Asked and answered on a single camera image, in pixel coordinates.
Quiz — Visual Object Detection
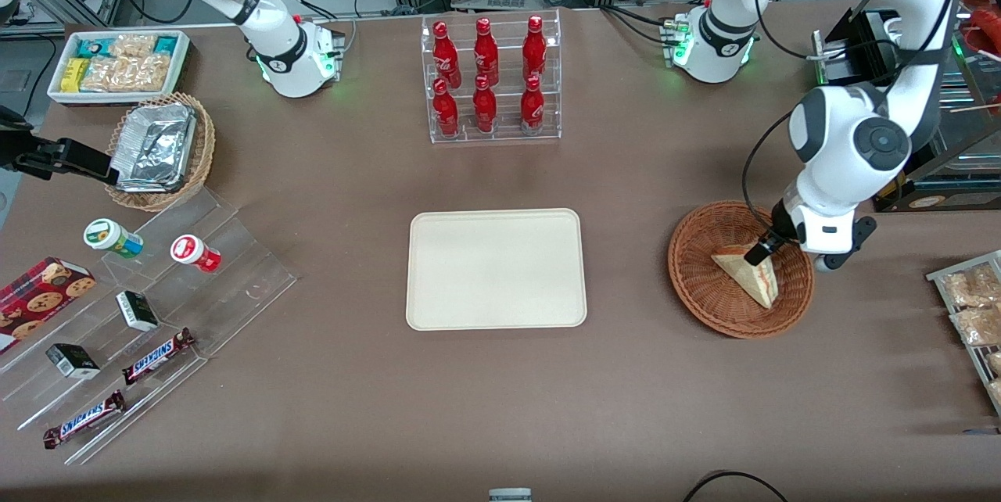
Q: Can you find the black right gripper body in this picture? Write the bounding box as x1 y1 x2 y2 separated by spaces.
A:
0 106 60 176

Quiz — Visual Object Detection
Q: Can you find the triangle sandwich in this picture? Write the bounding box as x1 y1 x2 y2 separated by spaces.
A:
710 245 780 310

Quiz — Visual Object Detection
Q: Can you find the brown wicker basket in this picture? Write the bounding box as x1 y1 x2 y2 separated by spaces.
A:
667 200 816 339

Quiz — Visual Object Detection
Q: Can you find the light tan wicker basket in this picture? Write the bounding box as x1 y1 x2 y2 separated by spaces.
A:
104 92 217 212

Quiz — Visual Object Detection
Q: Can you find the tray of packaged snacks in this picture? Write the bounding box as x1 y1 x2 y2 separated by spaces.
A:
927 250 1001 418

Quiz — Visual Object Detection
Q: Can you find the beige plastic tray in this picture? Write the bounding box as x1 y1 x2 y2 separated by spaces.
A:
405 208 588 331

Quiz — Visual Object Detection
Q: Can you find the white snack bin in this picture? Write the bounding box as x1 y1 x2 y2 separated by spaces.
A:
47 30 191 107

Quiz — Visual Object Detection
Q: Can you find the silver foil pack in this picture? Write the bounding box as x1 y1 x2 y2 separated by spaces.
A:
109 103 198 193

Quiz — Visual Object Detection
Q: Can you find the green lid cup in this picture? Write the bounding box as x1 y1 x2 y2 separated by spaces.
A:
84 218 145 259

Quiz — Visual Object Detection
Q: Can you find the yellow snack pack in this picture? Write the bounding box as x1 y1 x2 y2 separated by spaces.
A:
62 58 91 94

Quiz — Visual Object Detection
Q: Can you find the large rice cracker bag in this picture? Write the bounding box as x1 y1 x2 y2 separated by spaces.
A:
81 55 171 93

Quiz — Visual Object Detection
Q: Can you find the small rice cracker bag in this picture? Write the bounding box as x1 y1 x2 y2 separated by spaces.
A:
109 34 158 59

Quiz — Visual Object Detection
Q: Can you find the red lid cup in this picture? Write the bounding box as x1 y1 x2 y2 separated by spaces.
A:
170 235 222 274

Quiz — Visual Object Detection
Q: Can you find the red cookie box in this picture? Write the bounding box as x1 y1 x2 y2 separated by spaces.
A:
0 256 97 354

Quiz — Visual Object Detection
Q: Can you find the small black box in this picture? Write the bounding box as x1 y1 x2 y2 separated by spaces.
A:
116 290 160 332
45 342 101 380

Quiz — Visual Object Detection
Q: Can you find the clear bag of crackers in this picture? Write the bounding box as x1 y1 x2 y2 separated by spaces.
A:
950 305 1001 347
941 263 1001 308

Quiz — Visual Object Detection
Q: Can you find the black food warmer case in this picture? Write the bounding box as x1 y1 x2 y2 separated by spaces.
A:
812 0 1001 213

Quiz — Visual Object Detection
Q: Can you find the clear acrylic stepped display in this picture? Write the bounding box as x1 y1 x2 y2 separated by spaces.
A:
0 188 300 465

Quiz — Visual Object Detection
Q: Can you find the snickers bar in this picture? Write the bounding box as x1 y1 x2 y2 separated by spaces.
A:
121 328 196 386
42 390 127 450

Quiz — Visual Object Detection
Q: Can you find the red fried food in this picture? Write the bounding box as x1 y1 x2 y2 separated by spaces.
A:
960 0 1001 59

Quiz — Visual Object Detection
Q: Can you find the red cola bottle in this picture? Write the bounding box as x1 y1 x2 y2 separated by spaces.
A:
432 20 462 88
474 17 500 86
432 79 460 137
520 76 545 131
522 15 547 81
472 75 497 134

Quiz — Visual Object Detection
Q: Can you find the clear acrylic bottle rack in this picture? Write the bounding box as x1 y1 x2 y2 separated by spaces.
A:
421 9 562 145

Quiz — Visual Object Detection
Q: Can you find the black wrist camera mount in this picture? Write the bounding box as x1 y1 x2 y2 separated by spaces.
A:
816 216 877 273

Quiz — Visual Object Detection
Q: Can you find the black floor cable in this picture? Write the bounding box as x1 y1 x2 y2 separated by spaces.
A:
683 470 789 502

